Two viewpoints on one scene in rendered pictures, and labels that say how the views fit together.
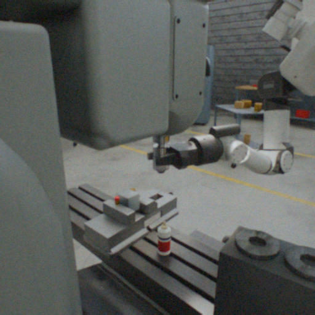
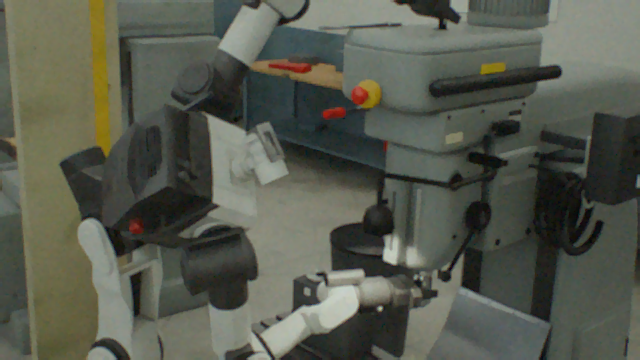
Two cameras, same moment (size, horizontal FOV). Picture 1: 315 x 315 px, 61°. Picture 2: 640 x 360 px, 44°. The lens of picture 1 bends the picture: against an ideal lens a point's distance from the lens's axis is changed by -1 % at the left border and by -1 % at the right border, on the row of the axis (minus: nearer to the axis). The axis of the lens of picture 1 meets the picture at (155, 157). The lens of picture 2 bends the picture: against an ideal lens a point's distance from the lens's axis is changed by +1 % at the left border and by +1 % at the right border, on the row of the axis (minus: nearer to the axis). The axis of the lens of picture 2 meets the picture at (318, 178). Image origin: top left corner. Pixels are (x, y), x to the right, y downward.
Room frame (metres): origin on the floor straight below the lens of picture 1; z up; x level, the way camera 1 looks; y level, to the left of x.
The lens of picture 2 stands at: (2.59, -0.13, 2.07)
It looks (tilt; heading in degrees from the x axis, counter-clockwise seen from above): 16 degrees down; 185
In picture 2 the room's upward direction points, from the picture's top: 2 degrees clockwise
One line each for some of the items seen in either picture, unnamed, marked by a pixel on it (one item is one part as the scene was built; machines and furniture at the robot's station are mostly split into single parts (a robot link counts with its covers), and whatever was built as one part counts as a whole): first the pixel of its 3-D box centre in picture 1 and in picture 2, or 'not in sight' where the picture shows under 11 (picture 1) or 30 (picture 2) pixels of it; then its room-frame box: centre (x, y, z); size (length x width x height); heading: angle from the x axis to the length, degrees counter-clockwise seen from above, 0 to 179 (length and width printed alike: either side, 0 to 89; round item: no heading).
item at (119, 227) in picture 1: (134, 211); not in sight; (0.84, 0.07, 0.98); 0.35 x 0.15 x 0.11; 139
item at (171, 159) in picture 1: (166, 160); not in sight; (0.68, -0.03, 1.23); 0.06 x 0.02 x 0.03; 115
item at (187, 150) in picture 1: (189, 153); (389, 294); (0.75, -0.10, 1.23); 0.13 x 0.12 x 0.10; 25
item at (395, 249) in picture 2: not in sight; (397, 219); (0.79, -0.09, 1.45); 0.04 x 0.04 x 0.21; 47
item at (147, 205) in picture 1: (139, 200); not in sight; (0.86, 0.06, 1.02); 0.12 x 0.06 x 0.04; 49
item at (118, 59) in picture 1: (96, 70); (478, 187); (0.57, 0.12, 1.47); 0.24 x 0.19 x 0.26; 47
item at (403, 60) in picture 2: not in sight; (443, 63); (0.70, -0.01, 1.81); 0.47 x 0.26 x 0.16; 137
